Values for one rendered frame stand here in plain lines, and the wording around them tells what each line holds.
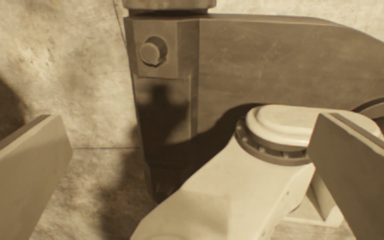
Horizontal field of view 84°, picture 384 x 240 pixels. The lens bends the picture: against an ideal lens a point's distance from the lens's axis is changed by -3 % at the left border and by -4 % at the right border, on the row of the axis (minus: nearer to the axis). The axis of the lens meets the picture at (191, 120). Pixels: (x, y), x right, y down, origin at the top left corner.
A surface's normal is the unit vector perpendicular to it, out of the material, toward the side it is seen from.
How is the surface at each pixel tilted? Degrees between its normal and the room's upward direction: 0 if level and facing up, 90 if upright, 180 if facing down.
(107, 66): 0
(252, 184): 90
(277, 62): 0
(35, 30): 0
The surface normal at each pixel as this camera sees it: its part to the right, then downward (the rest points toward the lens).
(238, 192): 0.00, -0.86
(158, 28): -0.18, 0.50
